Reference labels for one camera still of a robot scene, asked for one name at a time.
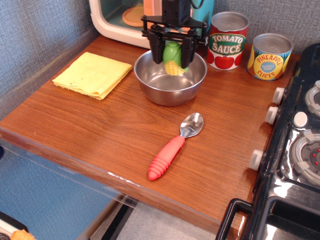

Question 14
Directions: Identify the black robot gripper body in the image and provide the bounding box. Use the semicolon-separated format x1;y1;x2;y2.
141;0;209;45

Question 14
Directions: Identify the orange toy plate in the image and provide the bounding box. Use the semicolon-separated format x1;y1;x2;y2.
122;5;144;27

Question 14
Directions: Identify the white stove knob middle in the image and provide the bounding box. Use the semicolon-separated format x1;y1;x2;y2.
265;106;279;125

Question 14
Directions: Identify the orange fuzzy object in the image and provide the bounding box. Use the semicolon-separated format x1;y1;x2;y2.
0;230;36;240

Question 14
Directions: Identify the white stove knob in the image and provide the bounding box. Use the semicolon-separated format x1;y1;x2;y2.
272;87;285;105
265;106;279;125
249;149;264;171

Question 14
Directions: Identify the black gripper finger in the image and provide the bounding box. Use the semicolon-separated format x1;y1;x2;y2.
148;31;165;64
181;37;198;69

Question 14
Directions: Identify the black toy stove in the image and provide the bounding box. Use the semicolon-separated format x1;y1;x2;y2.
216;43;320;240

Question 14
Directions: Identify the white stove knob lower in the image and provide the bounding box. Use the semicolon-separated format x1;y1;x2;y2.
249;149;264;171

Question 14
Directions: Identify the tomato sauce can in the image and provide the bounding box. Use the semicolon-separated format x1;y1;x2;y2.
207;11;250;70

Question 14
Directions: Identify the silver metal pot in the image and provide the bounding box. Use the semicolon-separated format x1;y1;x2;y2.
133;50;208;107

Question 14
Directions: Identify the red handled metal spoon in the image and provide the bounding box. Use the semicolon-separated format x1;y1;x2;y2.
147;112;204;181

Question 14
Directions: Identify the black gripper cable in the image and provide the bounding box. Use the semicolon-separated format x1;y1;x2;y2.
189;0;206;10

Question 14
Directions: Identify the green and yellow toy corn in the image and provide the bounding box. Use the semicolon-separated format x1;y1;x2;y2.
162;41;189;76

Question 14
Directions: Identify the white stove knob upper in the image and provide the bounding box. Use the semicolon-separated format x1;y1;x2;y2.
272;87;285;105

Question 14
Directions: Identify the pineapple slices can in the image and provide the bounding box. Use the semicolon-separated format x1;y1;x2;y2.
247;33;294;81

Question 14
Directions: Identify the folded yellow cloth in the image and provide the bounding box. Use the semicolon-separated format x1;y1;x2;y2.
52;52;133;100

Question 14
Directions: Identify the toy microwave oven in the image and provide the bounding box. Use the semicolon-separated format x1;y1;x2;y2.
89;0;215;49

